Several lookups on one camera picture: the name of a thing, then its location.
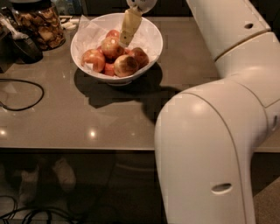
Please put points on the white shoe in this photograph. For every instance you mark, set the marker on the white shoe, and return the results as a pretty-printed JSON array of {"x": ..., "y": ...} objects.
[
  {"x": 28, "y": 186},
  {"x": 65, "y": 175}
]

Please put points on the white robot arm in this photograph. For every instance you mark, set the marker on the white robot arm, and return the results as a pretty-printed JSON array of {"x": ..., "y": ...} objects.
[{"x": 206, "y": 135}]

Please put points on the white paper bowl liner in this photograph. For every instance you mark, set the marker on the white paper bowl liner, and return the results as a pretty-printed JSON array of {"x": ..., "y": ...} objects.
[{"x": 87, "y": 35}]

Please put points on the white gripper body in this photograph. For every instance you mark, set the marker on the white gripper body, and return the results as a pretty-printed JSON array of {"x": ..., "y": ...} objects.
[{"x": 141, "y": 3}]

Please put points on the front yellow-red apple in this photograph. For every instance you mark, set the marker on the front yellow-red apple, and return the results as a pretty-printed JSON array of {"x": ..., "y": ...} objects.
[{"x": 125, "y": 65}]

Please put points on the right white shoe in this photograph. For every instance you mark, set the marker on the right white shoe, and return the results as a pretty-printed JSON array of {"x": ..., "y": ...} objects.
[{"x": 65, "y": 175}]

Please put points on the left white shoe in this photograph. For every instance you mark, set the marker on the left white shoe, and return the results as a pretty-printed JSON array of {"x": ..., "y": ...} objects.
[{"x": 28, "y": 186}]

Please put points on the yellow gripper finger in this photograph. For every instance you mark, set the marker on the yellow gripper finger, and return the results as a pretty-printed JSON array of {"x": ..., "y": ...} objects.
[{"x": 130, "y": 24}]

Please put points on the white items behind jar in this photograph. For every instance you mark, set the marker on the white items behind jar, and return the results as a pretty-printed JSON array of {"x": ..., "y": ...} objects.
[{"x": 69, "y": 23}]

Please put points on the black round device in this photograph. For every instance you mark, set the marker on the black round device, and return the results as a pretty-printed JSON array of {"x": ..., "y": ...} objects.
[{"x": 27, "y": 51}]

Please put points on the white ceramic bowl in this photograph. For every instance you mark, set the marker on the white ceramic bowl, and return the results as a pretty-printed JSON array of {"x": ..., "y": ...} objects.
[{"x": 151, "y": 35}]

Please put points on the small bottom red apple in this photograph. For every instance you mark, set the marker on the small bottom red apple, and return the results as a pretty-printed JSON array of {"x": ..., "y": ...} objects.
[{"x": 109, "y": 69}]

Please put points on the glass jar of dried chips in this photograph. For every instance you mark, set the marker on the glass jar of dried chips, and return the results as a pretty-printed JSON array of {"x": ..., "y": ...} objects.
[{"x": 40, "y": 18}]

